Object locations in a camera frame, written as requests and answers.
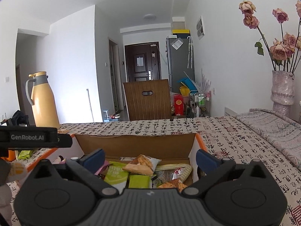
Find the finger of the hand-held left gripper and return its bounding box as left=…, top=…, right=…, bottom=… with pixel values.
left=58, top=134, right=73, bottom=148

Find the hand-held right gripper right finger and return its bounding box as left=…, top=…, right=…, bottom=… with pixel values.
left=181, top=149, right=274, bottom=197

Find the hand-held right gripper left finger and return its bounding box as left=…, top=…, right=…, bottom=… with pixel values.
left=28, top=149, right=120, bottom=199

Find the pink snack packet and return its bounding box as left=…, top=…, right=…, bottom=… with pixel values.
left=94, top=165, right=110, bottom=176

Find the white oat crisp snack packet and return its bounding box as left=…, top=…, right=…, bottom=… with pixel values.
left=157, top=179, right=189, bottom=192
left=122, top=155, right=161, bottom=176

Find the red cardboard box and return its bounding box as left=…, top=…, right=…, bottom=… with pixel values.
left=24, top=79, right=208, bottom=189

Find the small green snack packet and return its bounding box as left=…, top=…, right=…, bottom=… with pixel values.
left=18, top=150, right=33, bottom=160

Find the black bag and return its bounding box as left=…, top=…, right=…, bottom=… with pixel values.
left=12, top=110, right=30, bottom=126

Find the small red white packet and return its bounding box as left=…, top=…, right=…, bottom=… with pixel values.
left=172, top=168, right=186, bottom=180

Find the cream speckled blurred object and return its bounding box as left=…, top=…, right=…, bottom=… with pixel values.
left=6, top=161, right=27, bottom=183

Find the yellow thermos jug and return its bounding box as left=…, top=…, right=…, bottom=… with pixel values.
left=25, top=71, right=61, bottom=130

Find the yellow striped snack packet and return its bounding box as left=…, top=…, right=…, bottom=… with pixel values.
left=155, top=163, right=193, bottom=186

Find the mop pole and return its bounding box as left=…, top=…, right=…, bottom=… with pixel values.
left=87, top=89, right=96, bottom=122

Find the white radiator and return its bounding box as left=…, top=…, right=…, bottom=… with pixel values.
left=224, top=107, right=238, bottom=117

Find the red gift box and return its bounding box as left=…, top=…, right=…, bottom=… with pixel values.
left=173, top=94, right=185, bottom=116

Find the folded grey patterned cloth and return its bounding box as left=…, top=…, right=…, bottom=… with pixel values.
left=235, top=108, right=301, bottom=163

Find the white dried pampas grass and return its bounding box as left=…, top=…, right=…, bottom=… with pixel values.
left=195, top=68, right=212, bottom=92

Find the blue plastic bin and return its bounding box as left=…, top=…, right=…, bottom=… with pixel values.
left=177, top=76, right=195, bottom=91

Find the grey refrigerator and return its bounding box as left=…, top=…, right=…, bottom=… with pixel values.
left=166, top=36, right=195, bottom=92

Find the pink textured vase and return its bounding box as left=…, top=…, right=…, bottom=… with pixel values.
left=270, top=70, right=295, bottom=117

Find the dark entrance door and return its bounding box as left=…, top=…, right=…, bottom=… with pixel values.
left=125, top=43, right=163, bottom=82

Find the dried rose bouquet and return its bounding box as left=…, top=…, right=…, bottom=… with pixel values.
left=239, top=0, right=301, bottom=72

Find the plain cardboard carton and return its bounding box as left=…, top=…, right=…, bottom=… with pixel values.
left=172, top=17, right=186, bottom=30

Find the wire storage cart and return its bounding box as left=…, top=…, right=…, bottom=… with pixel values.
left=188, top=92, right=211, bottom=118

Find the white wall electrical panel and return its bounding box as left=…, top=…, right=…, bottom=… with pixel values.
left=196, top=16, right=205, bottom=40

